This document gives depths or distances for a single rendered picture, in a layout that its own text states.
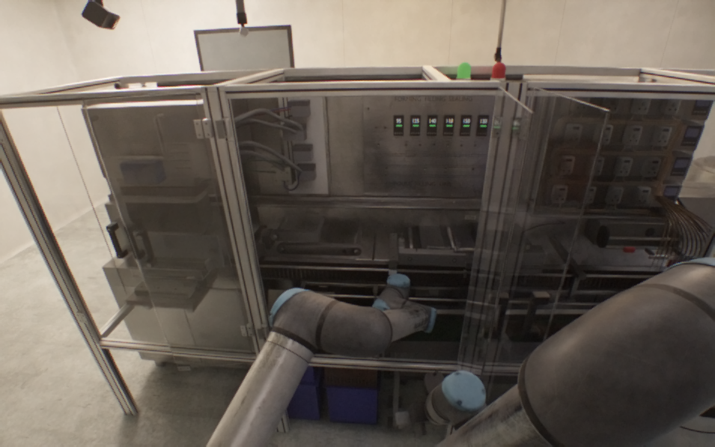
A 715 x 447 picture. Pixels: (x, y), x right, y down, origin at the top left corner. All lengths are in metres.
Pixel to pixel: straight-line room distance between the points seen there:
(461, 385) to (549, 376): 0.52
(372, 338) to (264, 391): 0.25
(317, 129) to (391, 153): 0.37
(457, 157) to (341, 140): 0.56
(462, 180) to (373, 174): 0.44
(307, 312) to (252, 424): 0.25
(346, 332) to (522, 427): 0.44
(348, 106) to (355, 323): 1.16
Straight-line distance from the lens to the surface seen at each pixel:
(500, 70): 1.77
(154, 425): 2.55
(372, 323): 0.83
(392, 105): 1.73
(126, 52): 5.52
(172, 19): 5.15
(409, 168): 1.80
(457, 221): 1.86
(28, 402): 3.13
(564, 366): 0.38
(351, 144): 1.78
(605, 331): 0.38
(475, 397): 0.90
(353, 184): 1.84
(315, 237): 1.69
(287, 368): 0.82
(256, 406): 0.82
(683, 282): 0.44
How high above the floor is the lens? 1.89
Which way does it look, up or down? 27 degrees down
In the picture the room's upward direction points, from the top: 2 degrees counter-clockwise
